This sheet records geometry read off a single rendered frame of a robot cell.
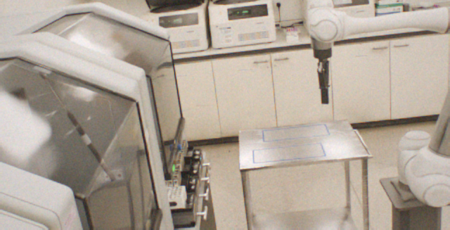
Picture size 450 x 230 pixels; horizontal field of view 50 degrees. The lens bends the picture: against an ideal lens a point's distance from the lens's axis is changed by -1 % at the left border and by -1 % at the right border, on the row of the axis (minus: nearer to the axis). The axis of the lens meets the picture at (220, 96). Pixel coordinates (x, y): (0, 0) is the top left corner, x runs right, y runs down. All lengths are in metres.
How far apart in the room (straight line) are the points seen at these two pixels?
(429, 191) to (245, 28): 2.59
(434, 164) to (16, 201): 1.49
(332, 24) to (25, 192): 1.15
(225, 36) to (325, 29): 2.53
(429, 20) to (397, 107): 2.66
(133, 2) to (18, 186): 3.96
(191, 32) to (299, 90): 1.08
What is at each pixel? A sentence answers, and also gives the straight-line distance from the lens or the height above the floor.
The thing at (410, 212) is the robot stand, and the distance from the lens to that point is 2.28.
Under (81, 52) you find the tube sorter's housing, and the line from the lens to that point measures 1.77.
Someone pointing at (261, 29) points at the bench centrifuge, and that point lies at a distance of 4.19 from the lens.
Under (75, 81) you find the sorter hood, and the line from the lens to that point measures 1.59.
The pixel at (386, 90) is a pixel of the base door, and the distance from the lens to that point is 4.52.
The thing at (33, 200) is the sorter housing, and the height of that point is 1.46.
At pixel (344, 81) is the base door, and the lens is 4.40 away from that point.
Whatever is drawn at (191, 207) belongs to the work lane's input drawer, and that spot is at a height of 0.82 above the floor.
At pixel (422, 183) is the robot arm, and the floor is 0.90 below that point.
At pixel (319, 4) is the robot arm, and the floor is 1.57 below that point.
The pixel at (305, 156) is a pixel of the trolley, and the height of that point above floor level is 0.82.
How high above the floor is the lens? 1.89
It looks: 19 degrees down
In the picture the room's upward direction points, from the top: 8 degrees counter-clockwise
